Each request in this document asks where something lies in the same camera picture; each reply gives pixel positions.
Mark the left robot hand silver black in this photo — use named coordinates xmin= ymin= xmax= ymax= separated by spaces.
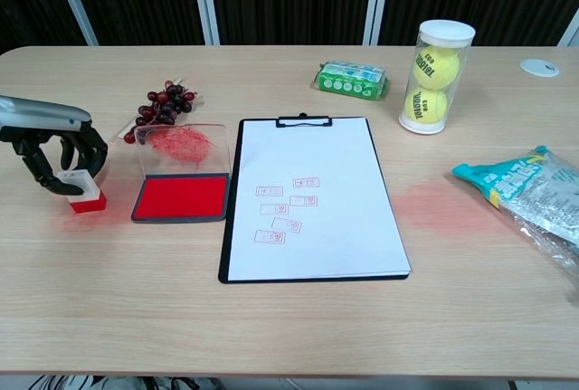
xmin=0 ymin=94 xmax=109 ymax=196

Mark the red white rubber stamp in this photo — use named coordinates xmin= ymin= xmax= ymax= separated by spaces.
xmin=56 ymin=169 xmax=109 ymax=214

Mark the red ink pad clear lid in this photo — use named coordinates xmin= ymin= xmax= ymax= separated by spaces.
xmin=130 ymin=123 xmax=233 ymax=224

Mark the dark red grape bunch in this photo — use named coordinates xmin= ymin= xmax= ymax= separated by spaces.
xmin=124 ymin=82 xmax=199 ymax=145

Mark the black clipboard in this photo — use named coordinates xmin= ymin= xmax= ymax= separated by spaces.
xmin=218 ymin=112 xmax=412 ymax=285

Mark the white paper with red stamps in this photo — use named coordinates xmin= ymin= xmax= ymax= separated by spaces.
xmin=226 ymin=118 xmax=411 ymax=281

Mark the green tissue pack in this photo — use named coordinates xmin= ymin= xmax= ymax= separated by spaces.
xmin=310 ymin=60 xmax=391 ymax=101

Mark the yellow tennis ball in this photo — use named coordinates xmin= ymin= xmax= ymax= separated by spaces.
xmin=412 ymin=44 xmax=461 ymax=91
xmin=403 ymin=88 xmax=449 ymax=124

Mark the clear tennis ball tube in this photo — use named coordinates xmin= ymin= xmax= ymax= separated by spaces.
xmin=398 ymin=19 xmax=476 ymax=136

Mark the teal snack bag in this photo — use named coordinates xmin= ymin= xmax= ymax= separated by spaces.
xmin=451 ymin=145 xmax=579 ymax=305

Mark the white round cable grommet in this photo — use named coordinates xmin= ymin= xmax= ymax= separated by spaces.
xmin=518 ymin=58 xmax=561 ymax=78

